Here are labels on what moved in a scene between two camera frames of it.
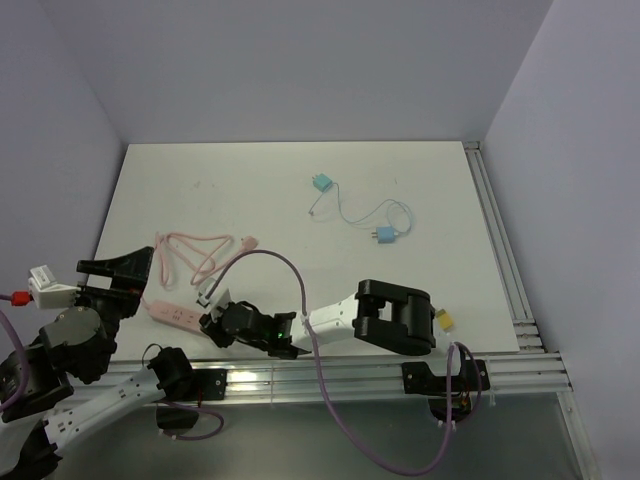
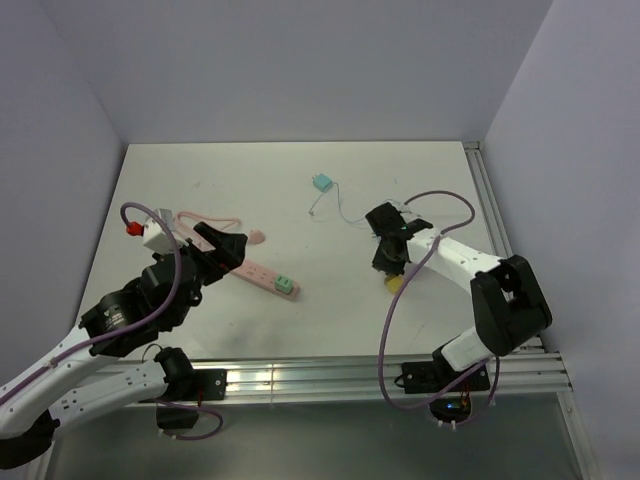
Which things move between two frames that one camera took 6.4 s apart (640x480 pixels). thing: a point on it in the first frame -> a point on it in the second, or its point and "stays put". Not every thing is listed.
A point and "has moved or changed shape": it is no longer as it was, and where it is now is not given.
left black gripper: (130, 272) -> (229, 247)
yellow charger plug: (446, 321) -> (394, 283)
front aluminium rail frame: (296, 379) stays put
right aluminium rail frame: (527, 334) stays put
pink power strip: (176, 315) has moved or changed shape
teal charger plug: (321, 182) stays put
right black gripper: (215, 327) -> (381, 263)
